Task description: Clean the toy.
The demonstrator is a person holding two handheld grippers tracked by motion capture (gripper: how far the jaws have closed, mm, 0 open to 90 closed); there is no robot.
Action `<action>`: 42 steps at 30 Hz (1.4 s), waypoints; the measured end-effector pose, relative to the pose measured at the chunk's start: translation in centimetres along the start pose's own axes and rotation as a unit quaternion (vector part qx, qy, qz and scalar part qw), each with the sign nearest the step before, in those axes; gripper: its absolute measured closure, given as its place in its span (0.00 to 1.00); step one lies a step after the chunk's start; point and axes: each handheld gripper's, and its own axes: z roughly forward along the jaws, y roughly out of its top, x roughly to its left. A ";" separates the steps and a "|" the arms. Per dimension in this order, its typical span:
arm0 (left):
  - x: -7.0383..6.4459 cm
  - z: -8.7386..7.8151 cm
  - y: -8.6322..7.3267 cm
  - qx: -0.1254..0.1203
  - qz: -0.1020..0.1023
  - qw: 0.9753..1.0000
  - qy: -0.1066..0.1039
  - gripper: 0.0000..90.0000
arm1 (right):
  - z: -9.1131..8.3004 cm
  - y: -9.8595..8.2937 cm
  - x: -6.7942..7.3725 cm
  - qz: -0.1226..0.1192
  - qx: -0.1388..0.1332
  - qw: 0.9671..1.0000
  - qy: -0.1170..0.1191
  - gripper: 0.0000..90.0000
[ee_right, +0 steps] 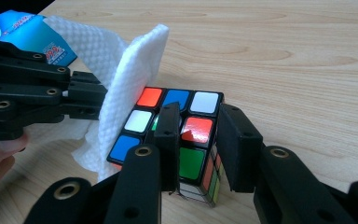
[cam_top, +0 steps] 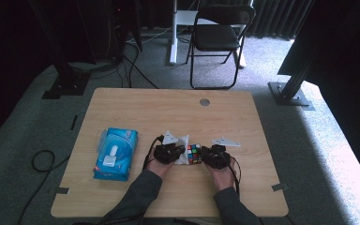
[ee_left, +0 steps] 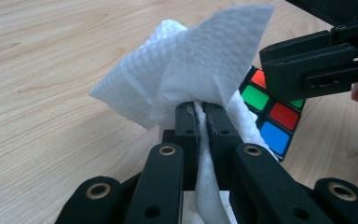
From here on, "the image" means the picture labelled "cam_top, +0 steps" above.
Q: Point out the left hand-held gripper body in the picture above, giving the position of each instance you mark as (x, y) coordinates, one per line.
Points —
(165, 154)

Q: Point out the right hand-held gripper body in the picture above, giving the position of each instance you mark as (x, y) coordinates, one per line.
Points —
(218, 157)

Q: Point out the colourful puzzle cube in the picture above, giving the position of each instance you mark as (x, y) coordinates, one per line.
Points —
(194, 154)

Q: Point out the blue wet wipes pack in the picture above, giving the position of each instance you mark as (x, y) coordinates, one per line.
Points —
(122, 146)

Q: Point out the person's left hand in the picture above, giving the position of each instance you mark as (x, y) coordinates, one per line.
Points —
(157, 168)

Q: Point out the person's right hand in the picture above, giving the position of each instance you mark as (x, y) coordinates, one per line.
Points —
(223, 179)

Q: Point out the grey round table grommet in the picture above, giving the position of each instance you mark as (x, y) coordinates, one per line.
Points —
(204, 102)

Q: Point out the grey tape piece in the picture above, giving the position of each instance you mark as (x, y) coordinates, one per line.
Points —
(279, 187)
(62, 190)

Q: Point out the black metal stand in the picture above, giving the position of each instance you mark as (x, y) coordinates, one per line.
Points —
(65, 84)
(289, 97)

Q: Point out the black tape strip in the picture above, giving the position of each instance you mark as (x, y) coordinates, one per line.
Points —
(74, 122)

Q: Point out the black folding chair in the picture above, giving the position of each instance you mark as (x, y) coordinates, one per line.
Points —
(215, 37)

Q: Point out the dark equipment rack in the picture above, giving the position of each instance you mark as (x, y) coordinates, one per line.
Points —
(118, 31)

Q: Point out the dark pleated curtain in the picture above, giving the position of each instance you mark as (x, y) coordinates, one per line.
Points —
(275, 18)

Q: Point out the black cloth panel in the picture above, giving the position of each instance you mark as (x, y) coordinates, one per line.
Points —
(340, 47)

